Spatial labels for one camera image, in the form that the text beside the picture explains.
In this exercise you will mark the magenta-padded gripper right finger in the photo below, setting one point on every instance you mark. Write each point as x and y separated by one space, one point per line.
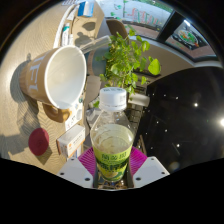
150 171

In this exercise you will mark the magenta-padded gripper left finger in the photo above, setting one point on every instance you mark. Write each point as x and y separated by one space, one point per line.
75 171

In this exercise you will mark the clear green-labelled water bottle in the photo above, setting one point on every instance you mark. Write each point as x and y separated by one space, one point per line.
112 140

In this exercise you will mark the white orange medicine box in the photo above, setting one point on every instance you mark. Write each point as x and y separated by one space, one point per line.
70 141

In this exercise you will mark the flat round red coaster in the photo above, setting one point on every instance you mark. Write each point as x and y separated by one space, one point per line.
38 141

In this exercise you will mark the group of ceiling spotlights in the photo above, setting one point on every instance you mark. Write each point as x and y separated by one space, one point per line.
195 104

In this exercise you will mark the tan mug with white inside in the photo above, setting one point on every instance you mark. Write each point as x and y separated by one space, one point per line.
63 75

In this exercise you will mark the grey curved sofa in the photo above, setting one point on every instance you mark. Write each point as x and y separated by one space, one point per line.
96 66

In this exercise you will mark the green potted plant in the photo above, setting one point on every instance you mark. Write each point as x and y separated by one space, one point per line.
125 61

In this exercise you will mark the brown paper card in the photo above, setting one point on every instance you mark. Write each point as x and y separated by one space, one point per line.
87 29

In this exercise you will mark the window with painted decorations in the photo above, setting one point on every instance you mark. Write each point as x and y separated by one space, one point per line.
150 15

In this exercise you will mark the small blue white box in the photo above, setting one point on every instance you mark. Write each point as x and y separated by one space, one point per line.
86 8

